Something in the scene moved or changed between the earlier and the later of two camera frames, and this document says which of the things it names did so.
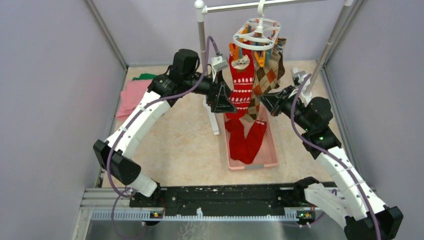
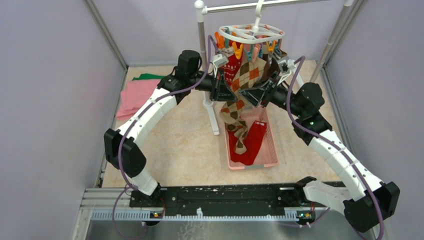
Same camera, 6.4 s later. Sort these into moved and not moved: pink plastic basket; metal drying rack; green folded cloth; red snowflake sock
Moved: red snowflake sock
Not moved: green folded cloth; pink plastic basket; metal drying rack
